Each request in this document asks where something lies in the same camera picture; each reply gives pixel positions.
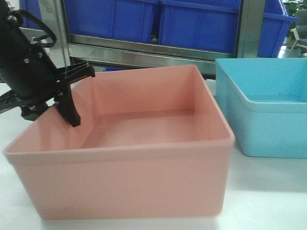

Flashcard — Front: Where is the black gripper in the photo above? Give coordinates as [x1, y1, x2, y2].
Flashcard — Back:
[0, 26, 95, 127]

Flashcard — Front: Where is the pink plastic box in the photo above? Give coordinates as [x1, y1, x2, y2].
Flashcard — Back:
[3, 65, 235, 220]

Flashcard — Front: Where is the light blue plastic box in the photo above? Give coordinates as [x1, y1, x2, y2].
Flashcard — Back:
[215, 58, 307, 159]

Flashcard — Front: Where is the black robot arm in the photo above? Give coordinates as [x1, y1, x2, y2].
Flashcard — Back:
[0, 0, 95, 127]

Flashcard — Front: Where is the blue storage bin left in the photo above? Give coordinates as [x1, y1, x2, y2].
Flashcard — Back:
[64, 0, 159, 43]

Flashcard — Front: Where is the blue storage bin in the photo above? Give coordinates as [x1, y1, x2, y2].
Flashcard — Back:
[64, 0, 159, 43]
[158, 0, 240, 53]
[258, 0, 297, 58]

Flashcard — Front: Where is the blue storage bin far right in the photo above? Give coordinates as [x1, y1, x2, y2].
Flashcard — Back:
[258, 0, 297, 58]

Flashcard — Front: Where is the grey office chair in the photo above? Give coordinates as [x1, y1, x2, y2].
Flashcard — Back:
[287, 9, 307, 58]

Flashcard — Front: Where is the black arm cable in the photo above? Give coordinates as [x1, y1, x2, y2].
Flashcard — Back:
[9, 9, 58, 49]

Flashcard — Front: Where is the metal shelf rack frame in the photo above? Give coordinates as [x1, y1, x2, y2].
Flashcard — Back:
[38, 0, 265, 80]

